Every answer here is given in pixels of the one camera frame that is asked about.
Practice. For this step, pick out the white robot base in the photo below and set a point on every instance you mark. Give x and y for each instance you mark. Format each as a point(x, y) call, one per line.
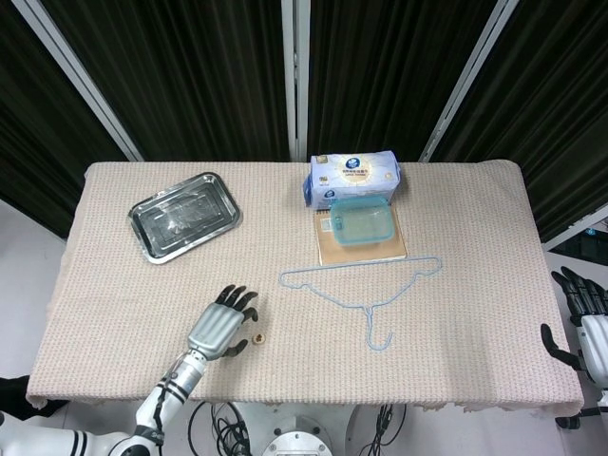
point(297, 437)

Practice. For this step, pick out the black pleated curtain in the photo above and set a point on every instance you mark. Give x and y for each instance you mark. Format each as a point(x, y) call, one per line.
point(389, 71)
point(190, 71)
point(38, 119)
point(560, 119)

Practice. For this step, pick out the rectangular steel tray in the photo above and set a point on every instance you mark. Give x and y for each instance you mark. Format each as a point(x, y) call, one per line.
point(183, 218)

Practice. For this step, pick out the white frame post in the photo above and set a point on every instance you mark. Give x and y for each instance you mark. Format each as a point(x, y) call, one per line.
point(468, 81)
point(558, 240)
point(81, 81)
point(290, 71)

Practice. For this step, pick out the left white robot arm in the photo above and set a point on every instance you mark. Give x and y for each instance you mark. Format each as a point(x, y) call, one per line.
point(187, 375)

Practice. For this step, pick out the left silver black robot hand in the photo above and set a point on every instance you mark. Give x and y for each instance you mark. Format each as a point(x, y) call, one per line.
point(216, 330)

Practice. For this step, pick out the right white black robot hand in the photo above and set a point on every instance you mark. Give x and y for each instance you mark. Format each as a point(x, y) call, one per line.
point(596, 347)

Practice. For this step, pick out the wooden piece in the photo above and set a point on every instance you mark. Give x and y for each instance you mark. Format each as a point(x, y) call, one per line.
point(258, 338)

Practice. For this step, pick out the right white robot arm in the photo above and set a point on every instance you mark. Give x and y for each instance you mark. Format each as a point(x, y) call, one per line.
point(602, 399)

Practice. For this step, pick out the clear container with teal lid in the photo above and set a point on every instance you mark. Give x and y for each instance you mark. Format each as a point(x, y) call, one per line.
point(363, 223)

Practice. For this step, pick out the beige woven tablecloth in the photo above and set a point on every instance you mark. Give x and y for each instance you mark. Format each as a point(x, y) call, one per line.
point(309, 370)

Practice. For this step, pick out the blue white tissue pack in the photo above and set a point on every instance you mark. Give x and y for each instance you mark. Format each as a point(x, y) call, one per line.
point(354, 176)

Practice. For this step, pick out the brown spiral notebook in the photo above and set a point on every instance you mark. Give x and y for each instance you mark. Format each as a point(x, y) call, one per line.
point(361, 254)

